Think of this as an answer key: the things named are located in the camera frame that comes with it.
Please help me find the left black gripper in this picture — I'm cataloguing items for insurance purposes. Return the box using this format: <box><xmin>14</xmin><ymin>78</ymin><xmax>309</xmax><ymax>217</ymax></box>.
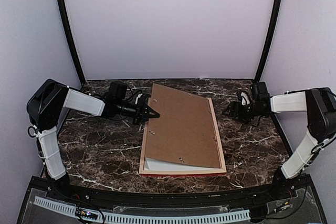
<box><xmin>117</xmin><ymin>98</ymin><xmax>160</xmax><ymax>125</ymax></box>

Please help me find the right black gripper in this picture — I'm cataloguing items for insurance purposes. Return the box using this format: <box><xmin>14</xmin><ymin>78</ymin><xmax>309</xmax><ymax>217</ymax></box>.
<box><xmin>223</xmin><ymin>101</ymin><xmax>264</xmax><ymax>124</ymax></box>

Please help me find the brown cardboard backing board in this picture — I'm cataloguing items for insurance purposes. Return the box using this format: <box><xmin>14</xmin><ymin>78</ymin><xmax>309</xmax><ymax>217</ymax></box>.
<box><xmin>145</xmin><ymin>83</ymin><xmax>221</xmax><ymax>169</ymax></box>

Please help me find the autumn forest photo print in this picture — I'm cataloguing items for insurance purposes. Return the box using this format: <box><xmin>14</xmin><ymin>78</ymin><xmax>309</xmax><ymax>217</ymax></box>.
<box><xmin>145</xmin><ymin>158</ymin><xmax>214</xmax><ymax>172</ymax></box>

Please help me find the red wooden picture frame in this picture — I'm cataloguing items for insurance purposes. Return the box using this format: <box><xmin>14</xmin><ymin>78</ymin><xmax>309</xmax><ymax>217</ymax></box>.
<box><xmin>139</xmin><ymin>98</ymin><xmax>226</xmax><ymax>177</ymax></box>

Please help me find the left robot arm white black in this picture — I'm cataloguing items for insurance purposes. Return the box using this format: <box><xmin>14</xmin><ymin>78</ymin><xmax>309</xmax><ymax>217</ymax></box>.
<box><xmin>26</xmin><ymin>79</ymin><xmax>160</xmax><ymax>180</ymax></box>

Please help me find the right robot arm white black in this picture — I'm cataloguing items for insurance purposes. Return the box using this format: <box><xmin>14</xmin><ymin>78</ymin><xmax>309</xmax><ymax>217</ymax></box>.
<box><xmin>222</xmin><ymin>82</ymin><xmax>335</xmax><ymax>200</ymax></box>

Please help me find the small circuit board with led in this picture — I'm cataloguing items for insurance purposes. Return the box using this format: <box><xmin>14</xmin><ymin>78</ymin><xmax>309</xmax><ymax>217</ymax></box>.
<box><xmin>75</xmin><ymin>208</ymin><xmax>98</xmax><ymax>220</ymax></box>

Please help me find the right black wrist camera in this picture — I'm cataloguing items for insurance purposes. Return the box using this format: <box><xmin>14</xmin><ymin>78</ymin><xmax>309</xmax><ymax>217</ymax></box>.
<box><xmin>250</xmin><ymin>82</ymin><xmax>270</xmax><ymax>101</ymax></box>

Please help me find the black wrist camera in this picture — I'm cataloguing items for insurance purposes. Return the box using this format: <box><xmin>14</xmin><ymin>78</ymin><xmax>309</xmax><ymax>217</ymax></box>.
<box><xmin>107</xmin><ymin>81</ymin><xmax>128</xmax><ymax>101</ymax></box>
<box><xmin>250</xmin><ymin>82</ymin><xmax>270</xmax><ymax>101</ymax></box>

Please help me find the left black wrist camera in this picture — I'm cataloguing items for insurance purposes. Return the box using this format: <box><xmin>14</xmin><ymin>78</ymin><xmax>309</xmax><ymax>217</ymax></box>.
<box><xmin>107</xmin><ymin>81</ymin><xmax>128</xmax><ymax>101</ymax></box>

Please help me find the white slotted cable duct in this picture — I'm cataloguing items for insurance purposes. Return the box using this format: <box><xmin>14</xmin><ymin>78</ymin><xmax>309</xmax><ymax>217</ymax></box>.
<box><xmin>33</xmin><ymin>196</ymin><xmax>251</xmax><ymax>223</ymax></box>

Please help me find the black front mounting rail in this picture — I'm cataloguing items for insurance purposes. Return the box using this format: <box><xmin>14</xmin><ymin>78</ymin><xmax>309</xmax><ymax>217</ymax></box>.
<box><xmin>28</xmin><ymin>176</ymin><xmax>313</xmax><ymax>210</ymax></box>

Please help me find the black right corner post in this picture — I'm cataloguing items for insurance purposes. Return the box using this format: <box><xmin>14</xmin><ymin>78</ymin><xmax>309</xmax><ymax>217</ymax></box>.
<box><xmin>254</xmin><ymin>0</ymin><xmax>281</xmax><ymax>82</ymax></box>

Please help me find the black corner post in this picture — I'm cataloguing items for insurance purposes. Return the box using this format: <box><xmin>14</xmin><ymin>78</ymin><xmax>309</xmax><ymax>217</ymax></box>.
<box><xmin>57</xmin><ymin>0</ymin><xmax>86</xmax><ymax>85</ymax></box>
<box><xmin>254</xmin><ymin>0</ymin><xmax>281</xmax><ymax>82</ymax></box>

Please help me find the black left corner post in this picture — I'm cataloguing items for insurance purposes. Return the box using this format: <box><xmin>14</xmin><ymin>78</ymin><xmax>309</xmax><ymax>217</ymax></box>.
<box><xmin>57</xmin><ymin>0</ymin><xmax>86</xmax><ymax>85</ymax></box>

